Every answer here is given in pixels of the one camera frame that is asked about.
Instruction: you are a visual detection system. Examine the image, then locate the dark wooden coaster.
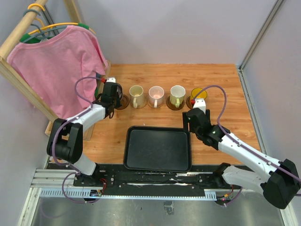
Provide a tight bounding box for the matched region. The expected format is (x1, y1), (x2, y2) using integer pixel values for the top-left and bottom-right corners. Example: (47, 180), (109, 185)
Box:
(166, 96), (184, 111)
(186, 96), (195, 109)
(117, 94), (130, 110)

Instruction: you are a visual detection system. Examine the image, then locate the yellow clothes hanger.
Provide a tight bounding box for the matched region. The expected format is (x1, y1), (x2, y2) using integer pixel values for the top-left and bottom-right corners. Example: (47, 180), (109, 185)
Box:
(24, 0), (96, 34)

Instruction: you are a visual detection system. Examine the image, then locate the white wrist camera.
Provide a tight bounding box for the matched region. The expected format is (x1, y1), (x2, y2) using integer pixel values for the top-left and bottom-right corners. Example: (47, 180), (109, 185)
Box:
(106, 77), (116, 83)
(193, 98), (206, 113)

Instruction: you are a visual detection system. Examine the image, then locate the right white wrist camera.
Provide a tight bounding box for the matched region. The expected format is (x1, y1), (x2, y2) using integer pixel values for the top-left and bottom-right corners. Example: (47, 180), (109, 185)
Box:
(193, 98), (206, 113)

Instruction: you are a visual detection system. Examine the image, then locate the cream yellow mug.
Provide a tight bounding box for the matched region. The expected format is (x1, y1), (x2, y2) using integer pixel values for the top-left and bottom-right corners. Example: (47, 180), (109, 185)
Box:
(129, 85), (144, 108)

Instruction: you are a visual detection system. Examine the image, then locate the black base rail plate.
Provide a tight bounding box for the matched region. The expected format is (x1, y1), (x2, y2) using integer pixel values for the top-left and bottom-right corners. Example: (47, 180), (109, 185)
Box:
(73, 164), (232, 197)

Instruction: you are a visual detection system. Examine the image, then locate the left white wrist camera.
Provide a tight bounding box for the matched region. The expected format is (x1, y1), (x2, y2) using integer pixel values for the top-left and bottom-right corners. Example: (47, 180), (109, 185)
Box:
(106, 77), (116, 83)

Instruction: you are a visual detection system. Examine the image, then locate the aluminium frame post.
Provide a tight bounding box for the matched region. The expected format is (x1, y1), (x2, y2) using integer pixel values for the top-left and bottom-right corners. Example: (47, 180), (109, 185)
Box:
(238, 0), (285, 70)

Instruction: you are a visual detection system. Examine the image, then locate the woven rattan coaster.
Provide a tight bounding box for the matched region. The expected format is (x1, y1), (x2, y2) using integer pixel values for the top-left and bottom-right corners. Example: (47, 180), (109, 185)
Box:
(147, 95), (166, 109)
(129, 97), (148, 109)

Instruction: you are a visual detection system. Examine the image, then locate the pink t-shirt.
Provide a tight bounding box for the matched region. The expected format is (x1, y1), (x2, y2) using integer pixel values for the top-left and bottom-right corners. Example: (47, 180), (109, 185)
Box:
(7, 25), (108, 119)

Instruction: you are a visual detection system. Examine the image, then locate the pink mug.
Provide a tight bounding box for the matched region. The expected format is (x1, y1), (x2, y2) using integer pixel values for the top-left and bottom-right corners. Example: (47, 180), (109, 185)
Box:
(148, 86), (165, 108)

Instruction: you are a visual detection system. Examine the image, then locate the purple mug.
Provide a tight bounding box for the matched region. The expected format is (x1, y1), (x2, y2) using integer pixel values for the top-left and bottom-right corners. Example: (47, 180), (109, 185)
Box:
(117, 83), (123, 100)

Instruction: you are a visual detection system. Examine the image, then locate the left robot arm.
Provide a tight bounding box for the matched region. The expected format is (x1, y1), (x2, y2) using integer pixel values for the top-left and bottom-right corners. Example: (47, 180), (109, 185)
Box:
(47, 78), (123, 186)

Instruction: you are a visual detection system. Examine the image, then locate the grey clothes hanger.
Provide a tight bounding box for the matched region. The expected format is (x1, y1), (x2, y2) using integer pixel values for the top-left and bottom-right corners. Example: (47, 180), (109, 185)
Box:
(19, 23), (66, 43)

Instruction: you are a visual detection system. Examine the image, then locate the wooden clothes rack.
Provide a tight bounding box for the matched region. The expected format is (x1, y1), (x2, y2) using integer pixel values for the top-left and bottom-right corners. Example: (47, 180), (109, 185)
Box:
(0, 0), (111, 141)

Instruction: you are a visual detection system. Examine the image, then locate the yellow transparent cup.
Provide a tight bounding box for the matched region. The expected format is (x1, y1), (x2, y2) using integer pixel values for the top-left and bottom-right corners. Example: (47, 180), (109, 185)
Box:
(190, 88), (207, 100)

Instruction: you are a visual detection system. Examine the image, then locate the pale green mug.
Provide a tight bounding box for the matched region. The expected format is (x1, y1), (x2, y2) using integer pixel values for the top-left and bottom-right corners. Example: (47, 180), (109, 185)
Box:
(170, 85), (186, 108)

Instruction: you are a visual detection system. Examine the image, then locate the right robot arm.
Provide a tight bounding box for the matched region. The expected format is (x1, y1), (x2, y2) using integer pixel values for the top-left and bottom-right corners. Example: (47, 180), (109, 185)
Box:
(183, 108), (301, 210)

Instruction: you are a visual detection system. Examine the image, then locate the black plastic tray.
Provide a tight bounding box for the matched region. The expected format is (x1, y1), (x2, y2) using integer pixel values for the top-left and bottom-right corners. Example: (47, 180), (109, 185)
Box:
(124, 126), (192, 172)

